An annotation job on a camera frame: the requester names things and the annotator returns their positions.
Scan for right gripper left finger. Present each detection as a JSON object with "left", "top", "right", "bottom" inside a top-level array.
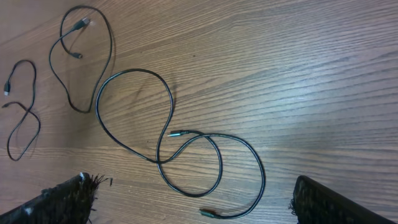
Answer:
[{"left": 1, "top": 172, "right": 107, "bottom": 224}]

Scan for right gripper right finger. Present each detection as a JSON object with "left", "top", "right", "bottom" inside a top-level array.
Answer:
[{"left": 289, "top": 175, "right": 394, "bottom": 224}]

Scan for black thin USB cable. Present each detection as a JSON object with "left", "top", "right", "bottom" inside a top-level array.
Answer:
[{"left": 1, "top": 59, "right": 42, "bottom": 162}]

